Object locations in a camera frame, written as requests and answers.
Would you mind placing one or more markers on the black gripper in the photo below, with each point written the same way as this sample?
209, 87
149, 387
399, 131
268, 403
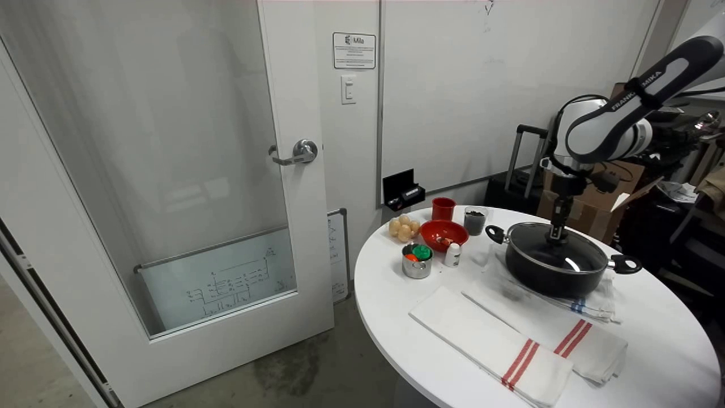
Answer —
566, 185

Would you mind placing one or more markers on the glass lid with black knob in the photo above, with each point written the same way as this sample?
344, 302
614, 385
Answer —
540, 245

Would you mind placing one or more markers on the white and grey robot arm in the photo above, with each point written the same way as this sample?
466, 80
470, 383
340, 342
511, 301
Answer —
613, 126

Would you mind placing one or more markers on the black cooking pot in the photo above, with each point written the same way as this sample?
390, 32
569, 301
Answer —
558, 281

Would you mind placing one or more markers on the open cardboard box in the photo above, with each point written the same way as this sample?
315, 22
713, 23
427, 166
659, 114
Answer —
596, 207

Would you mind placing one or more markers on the measuring cup with dark contents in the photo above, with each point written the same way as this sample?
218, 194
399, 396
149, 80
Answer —
475, 224

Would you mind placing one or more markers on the white towel with blue stripes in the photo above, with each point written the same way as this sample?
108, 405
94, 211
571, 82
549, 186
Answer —
596, 310

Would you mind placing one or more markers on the black chair with clutter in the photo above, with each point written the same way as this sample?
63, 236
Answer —
665, 235

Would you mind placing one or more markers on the small white shaker bottle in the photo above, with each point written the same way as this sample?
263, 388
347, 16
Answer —
451, 256

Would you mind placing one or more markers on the red mug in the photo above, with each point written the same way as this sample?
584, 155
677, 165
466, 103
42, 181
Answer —
442, 210

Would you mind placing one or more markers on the red bowl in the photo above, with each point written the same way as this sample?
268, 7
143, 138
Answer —
438, 235

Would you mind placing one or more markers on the white towel with red stripes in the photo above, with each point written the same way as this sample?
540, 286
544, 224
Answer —
483, 342
596, 355

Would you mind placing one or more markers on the metal tin with colourful items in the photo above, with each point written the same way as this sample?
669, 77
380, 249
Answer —
418, 262

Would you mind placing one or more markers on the pale yellow bread roll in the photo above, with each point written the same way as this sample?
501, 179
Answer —
405, 227

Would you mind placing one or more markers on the white door with frosted glass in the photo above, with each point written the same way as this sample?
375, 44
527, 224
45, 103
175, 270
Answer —
190, 114

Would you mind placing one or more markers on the large wall whiteboard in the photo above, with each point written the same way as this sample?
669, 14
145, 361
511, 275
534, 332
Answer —
490, 82

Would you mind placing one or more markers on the white light switch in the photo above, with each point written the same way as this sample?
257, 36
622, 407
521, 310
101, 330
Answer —
347, 89

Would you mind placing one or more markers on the white wall sign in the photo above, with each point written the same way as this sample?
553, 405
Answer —
355, 52

